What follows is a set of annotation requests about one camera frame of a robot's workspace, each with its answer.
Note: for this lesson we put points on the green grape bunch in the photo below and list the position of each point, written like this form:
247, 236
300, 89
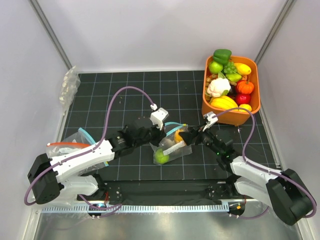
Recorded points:
230, 68

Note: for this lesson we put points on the bag of white pieces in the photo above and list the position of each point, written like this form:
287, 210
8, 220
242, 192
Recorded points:
69, 88

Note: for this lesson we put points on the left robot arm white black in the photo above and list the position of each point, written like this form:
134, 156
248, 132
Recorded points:
56, 177

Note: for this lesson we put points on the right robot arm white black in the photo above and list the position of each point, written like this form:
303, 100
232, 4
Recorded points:
281, 190

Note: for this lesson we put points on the green apple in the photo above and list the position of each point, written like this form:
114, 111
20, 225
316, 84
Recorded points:
215, 67

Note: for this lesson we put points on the orange mango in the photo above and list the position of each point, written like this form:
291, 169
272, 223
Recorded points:
177, 137

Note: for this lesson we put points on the red apple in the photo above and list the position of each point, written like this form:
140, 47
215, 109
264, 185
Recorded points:
242, 98

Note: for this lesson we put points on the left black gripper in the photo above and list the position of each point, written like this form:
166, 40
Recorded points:
160, 134

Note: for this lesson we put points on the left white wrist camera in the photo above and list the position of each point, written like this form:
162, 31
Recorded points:
158, 116

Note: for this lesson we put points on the white cauliflower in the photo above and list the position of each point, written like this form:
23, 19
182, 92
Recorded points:
218, 87

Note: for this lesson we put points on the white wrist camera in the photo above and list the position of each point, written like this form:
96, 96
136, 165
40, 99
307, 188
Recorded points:
210, 119
158, 116

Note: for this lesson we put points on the yellow star fruit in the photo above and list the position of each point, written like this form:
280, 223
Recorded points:
223, 102

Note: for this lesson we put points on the pile of clear zip bags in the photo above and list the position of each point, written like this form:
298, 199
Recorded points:
62, 150

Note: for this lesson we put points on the orange plastic basket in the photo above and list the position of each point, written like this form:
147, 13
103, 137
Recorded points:
233, 117

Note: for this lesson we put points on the spare zip bag blue zipper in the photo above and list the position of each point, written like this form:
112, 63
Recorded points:
85, 138

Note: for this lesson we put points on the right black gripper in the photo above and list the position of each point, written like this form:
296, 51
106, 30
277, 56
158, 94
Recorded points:
188, 136

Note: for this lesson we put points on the clear zip bag blue zipper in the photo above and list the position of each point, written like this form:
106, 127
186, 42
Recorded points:
168, 145

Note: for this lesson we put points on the slotted cable duct rail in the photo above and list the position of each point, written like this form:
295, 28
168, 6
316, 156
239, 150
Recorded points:
84, 208

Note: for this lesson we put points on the green bell pepper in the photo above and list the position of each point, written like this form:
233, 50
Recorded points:
222, 56

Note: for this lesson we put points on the brown nut cluster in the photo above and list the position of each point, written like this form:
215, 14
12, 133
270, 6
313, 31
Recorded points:
209, 79

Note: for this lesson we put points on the black gridded mat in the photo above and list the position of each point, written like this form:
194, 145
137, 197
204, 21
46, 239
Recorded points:
130, 95

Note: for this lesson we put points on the yellow mango fruit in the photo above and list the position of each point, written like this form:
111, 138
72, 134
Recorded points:
242, 68

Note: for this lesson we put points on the yellow lemon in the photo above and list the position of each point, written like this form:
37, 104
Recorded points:
245, 108

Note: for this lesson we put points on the green lime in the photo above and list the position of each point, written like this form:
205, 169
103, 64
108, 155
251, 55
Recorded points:
160, 158

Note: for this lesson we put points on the small orange pumpkin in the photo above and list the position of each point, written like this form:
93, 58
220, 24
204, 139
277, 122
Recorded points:
245, 87

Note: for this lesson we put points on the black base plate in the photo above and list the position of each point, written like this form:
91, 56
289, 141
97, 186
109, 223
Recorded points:
165, 191

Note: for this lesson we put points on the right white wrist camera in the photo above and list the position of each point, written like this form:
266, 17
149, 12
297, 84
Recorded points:
210, 119

